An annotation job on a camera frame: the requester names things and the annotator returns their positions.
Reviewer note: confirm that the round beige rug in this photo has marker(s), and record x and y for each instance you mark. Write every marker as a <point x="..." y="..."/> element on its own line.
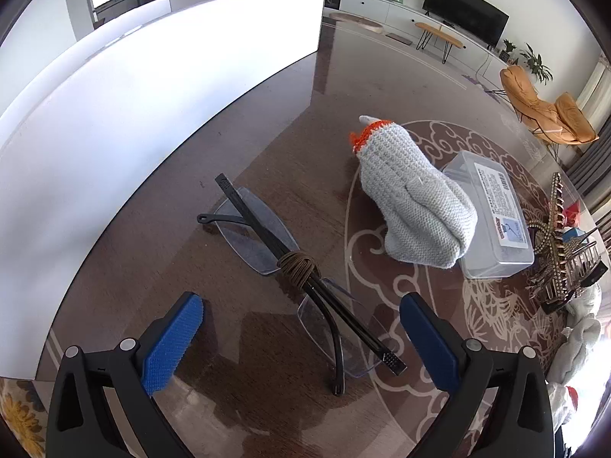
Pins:
<point x="355" y="21"/>

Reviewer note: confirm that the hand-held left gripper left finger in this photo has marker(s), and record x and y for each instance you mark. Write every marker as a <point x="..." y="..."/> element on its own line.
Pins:
<point x="174" y="338"/>

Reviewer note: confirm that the rhinestone comb hair claw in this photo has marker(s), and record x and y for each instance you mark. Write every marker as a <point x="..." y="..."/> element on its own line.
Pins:
<point x="556" y="210"/>

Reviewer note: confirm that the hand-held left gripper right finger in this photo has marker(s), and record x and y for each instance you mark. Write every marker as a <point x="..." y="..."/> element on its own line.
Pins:
<point x="429" y="343"/>

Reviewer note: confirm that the white television cabinet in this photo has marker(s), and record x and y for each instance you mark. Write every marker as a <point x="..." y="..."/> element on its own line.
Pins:
<point x="396" y="14"/>

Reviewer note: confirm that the flat black scale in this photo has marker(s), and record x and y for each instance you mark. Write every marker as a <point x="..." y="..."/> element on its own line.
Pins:
<point x="398" y="37"/>

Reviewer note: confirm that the clear plastic box with label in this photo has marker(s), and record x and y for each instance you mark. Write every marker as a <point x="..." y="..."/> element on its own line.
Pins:
<point x="496" y="200"/>

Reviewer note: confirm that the tall leafy potted plant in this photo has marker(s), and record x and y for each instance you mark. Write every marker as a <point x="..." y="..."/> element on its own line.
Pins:
<point x="537" y="62"/>

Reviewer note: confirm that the grey curtain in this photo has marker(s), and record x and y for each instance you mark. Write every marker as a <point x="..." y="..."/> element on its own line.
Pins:
<point x="587" y="162"/>

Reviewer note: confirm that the rimless glasses with black temples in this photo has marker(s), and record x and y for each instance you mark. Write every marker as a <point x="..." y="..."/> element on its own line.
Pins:
<point x="248" y="217"/>

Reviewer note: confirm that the red packet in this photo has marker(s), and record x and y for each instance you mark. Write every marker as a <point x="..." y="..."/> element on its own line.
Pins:
<point x="569" y="212"/>

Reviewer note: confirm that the orange lounge chair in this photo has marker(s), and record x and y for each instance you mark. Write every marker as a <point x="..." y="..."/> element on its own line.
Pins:
<point x="530" y="100"/>

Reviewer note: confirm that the grey knit glove orange cuff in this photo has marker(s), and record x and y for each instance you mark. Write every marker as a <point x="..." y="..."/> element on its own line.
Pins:
<point x="415" y="191"/>

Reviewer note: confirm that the white knit cloth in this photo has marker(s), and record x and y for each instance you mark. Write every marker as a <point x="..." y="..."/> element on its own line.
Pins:
<point x="580" y="338"/>

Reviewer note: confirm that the wooden bench with black legs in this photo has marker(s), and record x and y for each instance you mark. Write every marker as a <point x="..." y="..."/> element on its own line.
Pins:
<point x="439" y="31"/>

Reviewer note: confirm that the floral cloth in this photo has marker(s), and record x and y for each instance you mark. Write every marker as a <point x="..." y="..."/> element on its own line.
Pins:
<point x="19" y="415"/>

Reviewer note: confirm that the rhinestone bow hair clip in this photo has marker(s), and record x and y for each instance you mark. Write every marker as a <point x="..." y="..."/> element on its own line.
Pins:
<point x="549" y="291"/>

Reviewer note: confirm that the black television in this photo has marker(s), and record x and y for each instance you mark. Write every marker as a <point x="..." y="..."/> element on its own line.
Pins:
<point x="468" y="9"/>

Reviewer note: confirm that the small potted plant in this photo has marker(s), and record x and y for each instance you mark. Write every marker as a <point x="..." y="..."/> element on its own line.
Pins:
<point x="508" y="47"/>

